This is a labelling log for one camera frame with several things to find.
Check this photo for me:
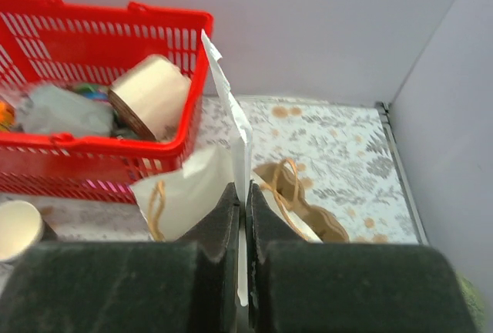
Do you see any brown cardboard cup carrier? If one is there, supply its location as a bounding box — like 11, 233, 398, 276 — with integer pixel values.
252, 159, 350, 243

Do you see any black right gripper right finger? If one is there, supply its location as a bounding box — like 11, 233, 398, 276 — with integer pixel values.
246, 183, 477, 333

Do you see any green melon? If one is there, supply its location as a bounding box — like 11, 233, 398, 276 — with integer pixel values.
456, 273, 486, 332

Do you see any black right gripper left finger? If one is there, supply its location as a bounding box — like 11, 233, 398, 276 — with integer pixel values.
1, 184, 240, 332

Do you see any brown paper bag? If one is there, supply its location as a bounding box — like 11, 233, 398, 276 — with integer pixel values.
128, 29, 324, 307

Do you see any orange snack box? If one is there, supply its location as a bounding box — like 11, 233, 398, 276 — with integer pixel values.
0, 99, 16, 132

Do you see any red plastic shopping basket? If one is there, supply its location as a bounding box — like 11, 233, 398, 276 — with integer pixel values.
1, 0, 214, 204

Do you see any grey crumpled pouch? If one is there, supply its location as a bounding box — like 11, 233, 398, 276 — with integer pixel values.
15, 83, 113, 138

